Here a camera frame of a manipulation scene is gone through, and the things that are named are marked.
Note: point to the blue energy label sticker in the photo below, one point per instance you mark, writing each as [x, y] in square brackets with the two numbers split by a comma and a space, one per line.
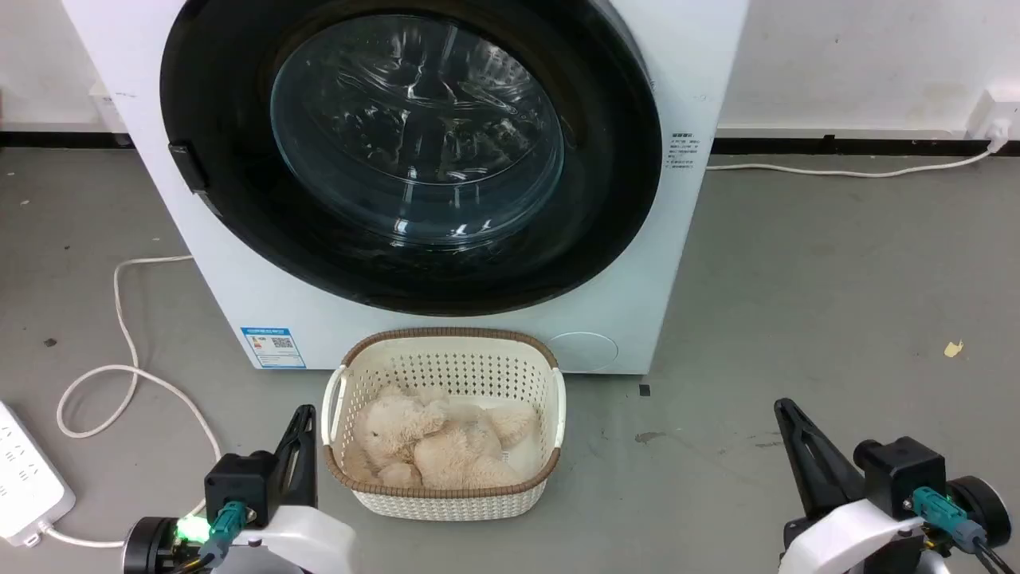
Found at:
[272, 347]

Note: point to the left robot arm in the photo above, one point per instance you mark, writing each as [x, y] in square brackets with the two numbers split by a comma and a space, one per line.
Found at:
[147, 546]

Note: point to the small printed text sticker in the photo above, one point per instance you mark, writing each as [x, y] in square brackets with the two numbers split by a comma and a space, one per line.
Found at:
[684, 151]

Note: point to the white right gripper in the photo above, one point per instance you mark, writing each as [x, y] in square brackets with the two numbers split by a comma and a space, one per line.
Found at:
[845, 542]

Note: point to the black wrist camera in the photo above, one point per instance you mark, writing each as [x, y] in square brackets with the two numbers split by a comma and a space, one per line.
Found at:
[237, 482]
[900, 470]

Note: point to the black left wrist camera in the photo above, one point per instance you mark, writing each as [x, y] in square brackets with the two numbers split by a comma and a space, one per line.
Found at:
[237, 482]

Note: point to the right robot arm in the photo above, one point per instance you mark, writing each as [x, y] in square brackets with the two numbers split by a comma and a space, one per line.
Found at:
[984, 510]

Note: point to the cream perforated laundry basket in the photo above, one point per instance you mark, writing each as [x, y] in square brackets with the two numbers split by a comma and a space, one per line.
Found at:
[446, 365]

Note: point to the white wall socket with plug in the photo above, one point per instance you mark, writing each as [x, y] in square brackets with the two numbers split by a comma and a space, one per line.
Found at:
[996, 112]

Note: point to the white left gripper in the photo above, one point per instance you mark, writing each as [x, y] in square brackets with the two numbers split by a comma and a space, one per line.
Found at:
[307, 542]

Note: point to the round black glass washer door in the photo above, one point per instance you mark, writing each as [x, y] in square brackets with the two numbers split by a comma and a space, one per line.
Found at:
[610, 199]

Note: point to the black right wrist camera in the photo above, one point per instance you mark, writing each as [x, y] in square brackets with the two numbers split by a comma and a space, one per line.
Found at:
[900, 470]

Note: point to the beige plush teddy bear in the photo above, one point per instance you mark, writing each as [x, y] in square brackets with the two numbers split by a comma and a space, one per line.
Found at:
[446, 454]

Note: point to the white front-load washing machine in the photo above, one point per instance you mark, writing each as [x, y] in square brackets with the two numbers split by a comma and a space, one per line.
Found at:
[239, 295]

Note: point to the yellow paper scrap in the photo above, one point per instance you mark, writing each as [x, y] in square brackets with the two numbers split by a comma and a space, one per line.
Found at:
[954, 348]

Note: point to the white power strip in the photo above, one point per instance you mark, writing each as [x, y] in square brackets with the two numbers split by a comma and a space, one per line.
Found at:
[24, 478]

